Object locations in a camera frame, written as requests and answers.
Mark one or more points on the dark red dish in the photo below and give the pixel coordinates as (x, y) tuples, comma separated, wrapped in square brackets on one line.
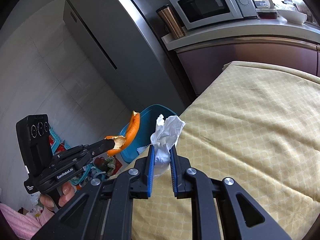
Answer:
[(266, 13)]

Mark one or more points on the blue plastic bin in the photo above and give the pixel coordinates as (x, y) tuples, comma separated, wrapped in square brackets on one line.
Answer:
[(147, 120)]

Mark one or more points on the copper travel tumbler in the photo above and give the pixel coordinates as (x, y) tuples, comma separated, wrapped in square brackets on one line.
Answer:
[(171, 21)]

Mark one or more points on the teal plastic basket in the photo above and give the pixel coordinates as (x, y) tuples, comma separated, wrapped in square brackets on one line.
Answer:
[(58, 140)]

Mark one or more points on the large white tissue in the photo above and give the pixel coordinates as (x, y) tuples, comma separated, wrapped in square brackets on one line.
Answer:
[(166, 135)]

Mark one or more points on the silver refrigerator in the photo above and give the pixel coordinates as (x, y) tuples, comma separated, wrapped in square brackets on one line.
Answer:
[(120, 30)]

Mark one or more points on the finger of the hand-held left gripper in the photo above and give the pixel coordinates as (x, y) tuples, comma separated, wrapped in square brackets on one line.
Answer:
[(98, 144), (93, 153)]

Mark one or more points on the bag of vegetables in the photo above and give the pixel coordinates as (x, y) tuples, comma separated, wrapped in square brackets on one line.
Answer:
[(107, 165)]

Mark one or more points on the pale kitchen counter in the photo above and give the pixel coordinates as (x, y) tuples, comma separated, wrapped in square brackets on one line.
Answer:
[(237, 31)]

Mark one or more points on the brown base cabinets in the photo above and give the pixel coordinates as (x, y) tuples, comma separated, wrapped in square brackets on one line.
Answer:
[(225, 57)]

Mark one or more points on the large white bowl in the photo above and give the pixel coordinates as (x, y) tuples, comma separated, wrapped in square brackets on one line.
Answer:
[(292, 17)]

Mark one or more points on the long curled orange peel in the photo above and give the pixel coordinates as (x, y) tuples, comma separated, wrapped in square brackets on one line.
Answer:
[(132, 130)]

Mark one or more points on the white microwave oven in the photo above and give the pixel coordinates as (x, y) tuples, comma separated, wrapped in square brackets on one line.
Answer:
[(205, 3)]

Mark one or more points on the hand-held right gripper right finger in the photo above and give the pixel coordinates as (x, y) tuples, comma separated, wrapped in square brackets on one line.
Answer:
[(173, 171)]

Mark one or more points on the person's left forearm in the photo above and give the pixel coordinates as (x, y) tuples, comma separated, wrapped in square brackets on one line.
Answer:
[(22, 222)]

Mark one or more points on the person's left hand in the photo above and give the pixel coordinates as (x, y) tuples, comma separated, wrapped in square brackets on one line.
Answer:
[(67, 189)]

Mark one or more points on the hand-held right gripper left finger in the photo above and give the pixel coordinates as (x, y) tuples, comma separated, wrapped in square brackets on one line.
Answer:
[(150, 171)]

